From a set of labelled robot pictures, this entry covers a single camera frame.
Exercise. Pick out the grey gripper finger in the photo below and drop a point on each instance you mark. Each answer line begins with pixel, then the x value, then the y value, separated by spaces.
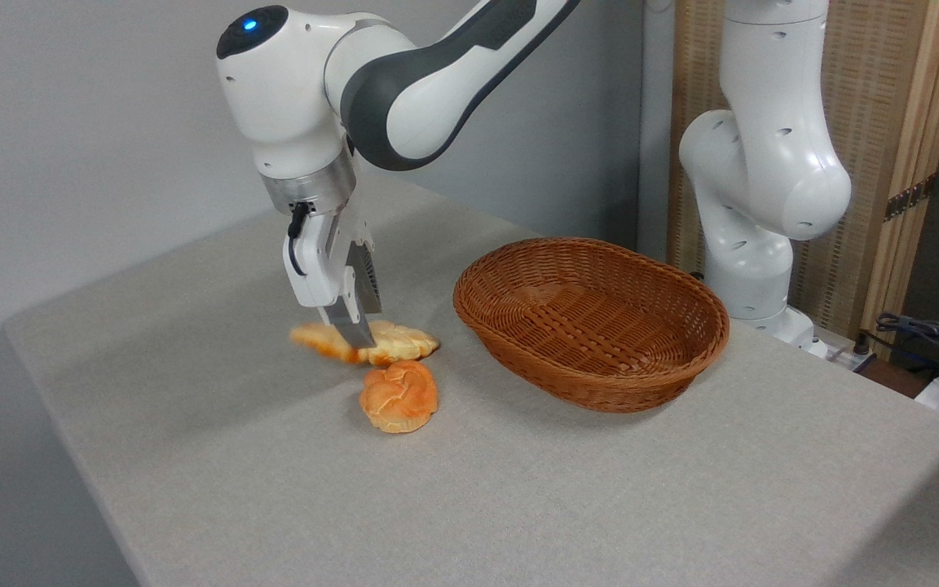
pixel 366 281
pixel 349 322

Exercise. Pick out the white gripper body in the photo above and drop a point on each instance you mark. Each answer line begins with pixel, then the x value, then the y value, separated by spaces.
pixel 319 261

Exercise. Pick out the long braided bread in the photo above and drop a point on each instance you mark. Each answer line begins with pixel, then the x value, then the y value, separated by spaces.
pixel 404 342

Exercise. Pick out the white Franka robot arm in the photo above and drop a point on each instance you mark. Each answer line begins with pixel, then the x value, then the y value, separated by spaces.
pixel 290 98

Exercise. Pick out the round knotted bread roll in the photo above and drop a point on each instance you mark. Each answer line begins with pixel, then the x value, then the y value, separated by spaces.
pixel 398 397

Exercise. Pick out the brown wicker basket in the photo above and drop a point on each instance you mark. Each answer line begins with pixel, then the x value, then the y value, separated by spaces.
pixel 592 326

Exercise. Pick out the white power strip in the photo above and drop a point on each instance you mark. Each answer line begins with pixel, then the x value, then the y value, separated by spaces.
pixel 848 357

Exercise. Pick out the metal screen hinge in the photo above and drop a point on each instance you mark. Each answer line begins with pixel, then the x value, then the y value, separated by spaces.
pixel 910 198

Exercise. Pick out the wooden folding screen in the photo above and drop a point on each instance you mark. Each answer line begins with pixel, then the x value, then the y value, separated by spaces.
pixel 885 98

